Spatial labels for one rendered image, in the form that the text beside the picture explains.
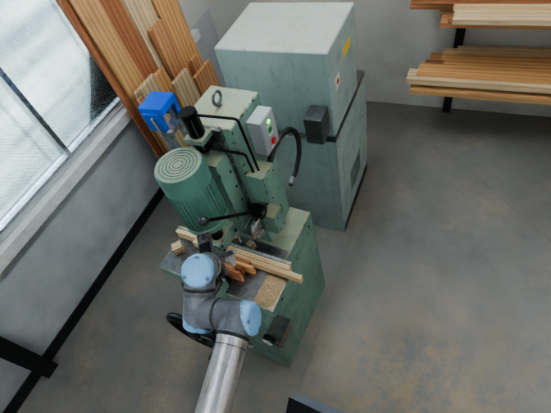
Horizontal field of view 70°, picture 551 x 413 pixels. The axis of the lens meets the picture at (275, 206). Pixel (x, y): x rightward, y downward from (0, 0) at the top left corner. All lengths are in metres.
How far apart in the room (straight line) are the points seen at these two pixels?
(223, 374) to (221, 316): 0.15
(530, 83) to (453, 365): 1.81
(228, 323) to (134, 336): 1.87
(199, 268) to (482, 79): 2.40
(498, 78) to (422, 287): 1.44
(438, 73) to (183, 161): 2.12
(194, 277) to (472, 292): 1.93
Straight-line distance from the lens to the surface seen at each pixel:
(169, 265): 1.90
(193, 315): 1.16
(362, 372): 2.46
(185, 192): 1.34
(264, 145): 1.50
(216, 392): 1.07
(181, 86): 3.01
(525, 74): 3.11
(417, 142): 3.45
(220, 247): 1.66
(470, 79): 3.05
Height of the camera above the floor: 2.38
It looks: 51 degrees down
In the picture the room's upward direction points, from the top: 17 degrees counter-clockwise
